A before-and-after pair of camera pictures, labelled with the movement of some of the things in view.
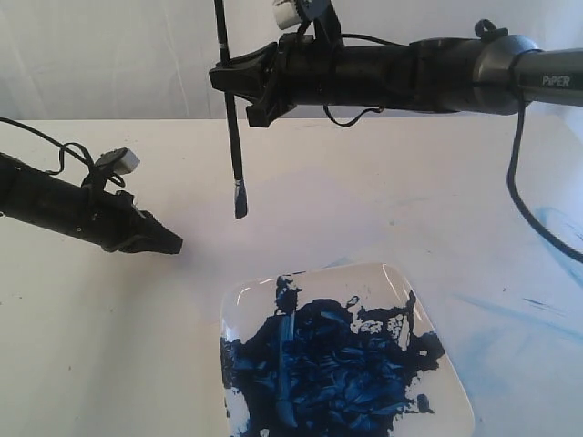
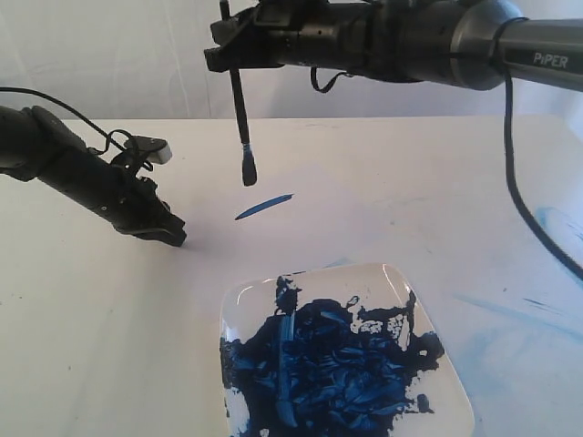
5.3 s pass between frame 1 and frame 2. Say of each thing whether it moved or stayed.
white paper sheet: stayed
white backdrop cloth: stayed
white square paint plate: stayed
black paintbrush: moved
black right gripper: moved
